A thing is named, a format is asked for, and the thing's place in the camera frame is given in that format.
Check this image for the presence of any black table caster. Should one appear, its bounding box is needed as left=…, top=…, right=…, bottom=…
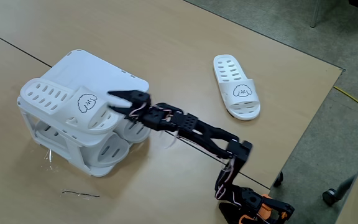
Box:
left=273, top=170, right=284, bottom=188

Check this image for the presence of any chair leg with caster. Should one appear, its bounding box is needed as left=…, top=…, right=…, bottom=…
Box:
left=322, top=175, right=356, bottom=207

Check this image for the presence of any white dog slipper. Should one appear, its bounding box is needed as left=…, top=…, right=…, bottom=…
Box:
left=19, top=77, right=120, bottom=135
left=213, top=54, right=261, bottom=121

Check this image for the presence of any grey bear slipper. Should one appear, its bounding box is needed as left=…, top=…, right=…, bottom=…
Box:
left=35, top=120, right=132, bottom=167
left=116, top=119, right=152, bottom=144

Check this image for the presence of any yellow floor cable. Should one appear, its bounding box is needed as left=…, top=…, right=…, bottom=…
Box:
left=333, top=86, right=358, bottom=121

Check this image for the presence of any metal chair leg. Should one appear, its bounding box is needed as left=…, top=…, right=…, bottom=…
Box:
left=310, top=0, right=322, bottom=29

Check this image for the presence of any white two-shelf shoe rack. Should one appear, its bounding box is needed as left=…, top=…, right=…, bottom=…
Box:
left=16, top=49, right=152, bottom=177

